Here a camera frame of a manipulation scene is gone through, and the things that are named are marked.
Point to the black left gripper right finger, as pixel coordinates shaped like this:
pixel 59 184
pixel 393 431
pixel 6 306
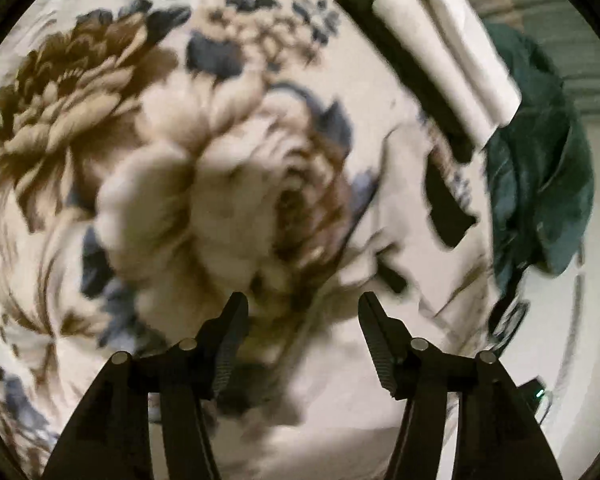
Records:
pixel 498 435

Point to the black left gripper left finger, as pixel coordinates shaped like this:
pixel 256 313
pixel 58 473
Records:
pixel 107 436

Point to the white black-collared t-shirt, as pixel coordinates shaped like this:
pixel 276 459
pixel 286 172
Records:
pixel 315 407

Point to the folded white clothes stack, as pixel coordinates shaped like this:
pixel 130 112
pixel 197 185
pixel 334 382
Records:
pixel 449 42

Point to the floral fleece bed blanket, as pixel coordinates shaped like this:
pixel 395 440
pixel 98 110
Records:
pixel 158 155

